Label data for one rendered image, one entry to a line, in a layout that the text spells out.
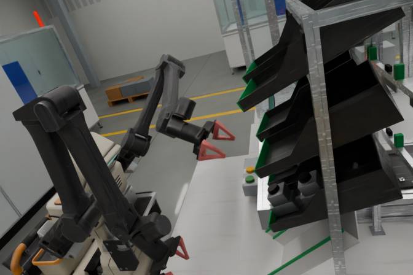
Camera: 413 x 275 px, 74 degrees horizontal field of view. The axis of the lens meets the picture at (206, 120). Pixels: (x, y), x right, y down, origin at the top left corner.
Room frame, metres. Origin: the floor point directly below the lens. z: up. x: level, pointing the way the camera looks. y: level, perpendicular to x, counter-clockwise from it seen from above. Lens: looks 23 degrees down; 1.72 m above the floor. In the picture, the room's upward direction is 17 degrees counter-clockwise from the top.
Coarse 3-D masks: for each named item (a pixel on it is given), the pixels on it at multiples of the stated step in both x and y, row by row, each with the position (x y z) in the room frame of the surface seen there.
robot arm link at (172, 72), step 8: (160, 64) 1.17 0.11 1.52; (168, 64) 1.16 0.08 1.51; (168, 72) 1.12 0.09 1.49; (176, 72) 1.13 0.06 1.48; (184, 72) 1.18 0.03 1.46; (168, 80) 1.06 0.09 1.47; (176, 80) 1.08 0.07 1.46; (168, 88) 1.02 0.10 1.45; (176, 88) 1.04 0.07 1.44; (168, 96) 0.97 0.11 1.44; (176, 96) 1.00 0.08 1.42; (168, 104) 0.93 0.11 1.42; (160, 112) 0.92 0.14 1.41; (168, 112) 0.89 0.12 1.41
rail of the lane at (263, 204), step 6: (258, 180) 0.97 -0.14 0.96; (264, 180) 0.96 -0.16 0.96; (258, 186) 0.93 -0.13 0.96; (264, 186) 0.92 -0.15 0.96; (258, 192) 0.90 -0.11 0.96; (264, 192) 0.89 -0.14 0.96; (258, 198) 0.86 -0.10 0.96; (264, 198) 0.85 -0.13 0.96; (258, 204) 0.83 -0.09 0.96; (264, 204) 0.82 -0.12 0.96; (258, 210) 0.80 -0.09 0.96; (264, 210) 0.79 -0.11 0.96; (264, 216) 0.80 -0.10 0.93; (264, 222) 0.80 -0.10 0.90; (264, 228) 0.80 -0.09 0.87
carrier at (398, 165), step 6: (384, 144) 0.91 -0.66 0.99; (390, 150) 0.87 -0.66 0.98; (390, 156) 0.86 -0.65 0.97; (396, 156) 0.85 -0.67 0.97; (396, 162) 0.82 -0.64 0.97; (402, 162) 0.81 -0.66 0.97; (396, 168) 0.79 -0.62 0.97; (402, 168) 0.78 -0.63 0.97; (396, 174) 0.76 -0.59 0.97; (402, 174) 0.75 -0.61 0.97; (408, 174) 0.74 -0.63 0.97; (408, 180) 0.71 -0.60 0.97; (402, 186) 0.70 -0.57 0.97; (408, 186) 0.69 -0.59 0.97
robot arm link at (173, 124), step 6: (174, 114) 0.82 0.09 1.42; (174, 120) 0.80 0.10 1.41; (180, 120) 0.80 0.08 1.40; (168, 126) 0.79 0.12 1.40; (174, 126) 0.78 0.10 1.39; (180, 126) 0.78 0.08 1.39; (168, 132) 0.79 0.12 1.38; (174, 132) 0.78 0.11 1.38; (180, 132) 0.77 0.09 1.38; (180, 138) 0.78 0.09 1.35
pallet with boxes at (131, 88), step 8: (128, 80) 6.83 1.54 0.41; (136, 80) 6.54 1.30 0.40; (144, 80) 6.28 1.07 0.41; (152, 80) 6.37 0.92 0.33; (112, 88) 6.48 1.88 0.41; (120, 88) 6.41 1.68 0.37; (128, 88) 6.35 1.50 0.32; (136, 88) 6.30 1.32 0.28; (144, 88) 6.24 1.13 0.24; (112, 96) 6.50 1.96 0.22; (120, 96) 6.44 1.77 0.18; (128, 96) 6.35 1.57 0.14; (136, 96) 6.53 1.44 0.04; (112, 104) 6.48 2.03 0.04
